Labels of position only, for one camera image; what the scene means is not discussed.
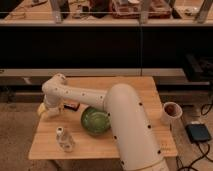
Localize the black foot pedal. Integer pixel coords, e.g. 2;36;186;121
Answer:
185;124;212;143

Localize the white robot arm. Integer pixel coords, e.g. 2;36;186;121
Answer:
42;74;169;171

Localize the brown rectangular block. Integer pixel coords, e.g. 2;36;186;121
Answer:
64;103;80;111

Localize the long wooden workbench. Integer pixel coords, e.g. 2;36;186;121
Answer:
0;0;213;27

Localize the green ceramic bowl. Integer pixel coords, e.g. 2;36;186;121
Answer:
81;106;110;136

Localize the black cable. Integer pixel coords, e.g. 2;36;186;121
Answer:
175;103;213;171

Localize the wooden folding table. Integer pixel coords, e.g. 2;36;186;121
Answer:
28;77;178;160

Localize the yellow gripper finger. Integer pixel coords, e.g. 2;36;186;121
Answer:
37;103;47;116

